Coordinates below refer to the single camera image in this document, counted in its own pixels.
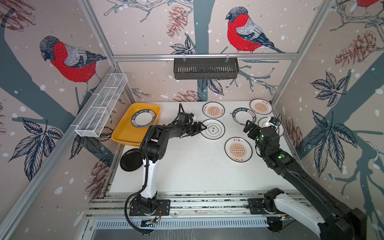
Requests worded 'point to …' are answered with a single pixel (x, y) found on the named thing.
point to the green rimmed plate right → (241, 115)
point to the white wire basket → (102, 105)
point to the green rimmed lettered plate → (143, 118)
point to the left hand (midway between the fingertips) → (204, 129)
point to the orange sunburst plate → (213, 109)
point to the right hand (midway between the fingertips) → (252, 125)
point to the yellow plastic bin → (126, 133)
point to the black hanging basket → (206, 69)
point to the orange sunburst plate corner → (261, 106)
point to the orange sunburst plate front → (238, 149)
